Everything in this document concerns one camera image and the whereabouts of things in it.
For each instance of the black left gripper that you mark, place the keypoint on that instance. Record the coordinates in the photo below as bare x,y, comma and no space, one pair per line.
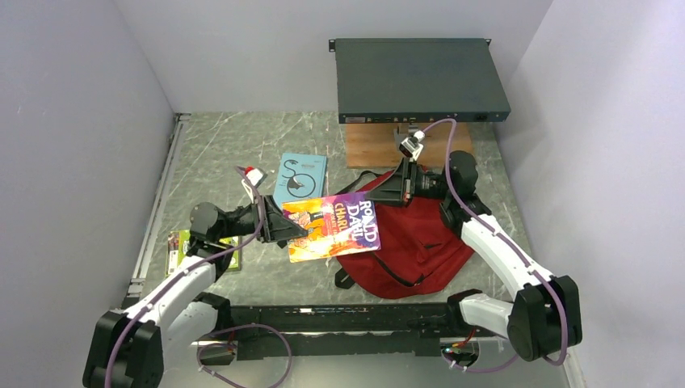
281,227

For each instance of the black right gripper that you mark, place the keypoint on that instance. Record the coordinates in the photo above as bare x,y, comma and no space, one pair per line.
400,187

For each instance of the light blue cat notebook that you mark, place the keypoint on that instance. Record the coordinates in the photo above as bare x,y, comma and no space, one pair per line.
300,177

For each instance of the Roald Dahl Charlie book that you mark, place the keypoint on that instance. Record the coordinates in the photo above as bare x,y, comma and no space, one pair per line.
336,225

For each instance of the red fabric backpack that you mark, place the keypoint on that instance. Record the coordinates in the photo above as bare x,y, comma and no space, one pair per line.
418,254

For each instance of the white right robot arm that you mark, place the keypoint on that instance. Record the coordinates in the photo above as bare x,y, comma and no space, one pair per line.
543,317

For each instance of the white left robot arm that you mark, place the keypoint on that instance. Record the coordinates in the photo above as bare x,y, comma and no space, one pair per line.
133,347

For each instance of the wooden board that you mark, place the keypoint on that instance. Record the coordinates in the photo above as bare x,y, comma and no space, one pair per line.
373,145

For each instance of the green book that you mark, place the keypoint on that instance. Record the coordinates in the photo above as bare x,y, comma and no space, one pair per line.
178,243

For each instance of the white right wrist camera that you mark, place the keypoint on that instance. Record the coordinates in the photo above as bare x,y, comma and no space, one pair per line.
411,147

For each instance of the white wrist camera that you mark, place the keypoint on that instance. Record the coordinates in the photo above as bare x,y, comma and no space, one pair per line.
252,178
411,147

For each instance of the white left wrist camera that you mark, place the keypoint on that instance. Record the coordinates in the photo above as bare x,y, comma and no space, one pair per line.
252,178

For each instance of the grey metal camera mount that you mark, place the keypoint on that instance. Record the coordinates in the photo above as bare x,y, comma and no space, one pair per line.
402,131

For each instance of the dark rack-mount network switch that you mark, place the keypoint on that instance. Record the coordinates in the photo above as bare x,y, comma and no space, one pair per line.
417,80

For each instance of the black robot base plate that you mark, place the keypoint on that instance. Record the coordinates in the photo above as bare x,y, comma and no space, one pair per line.
257,332

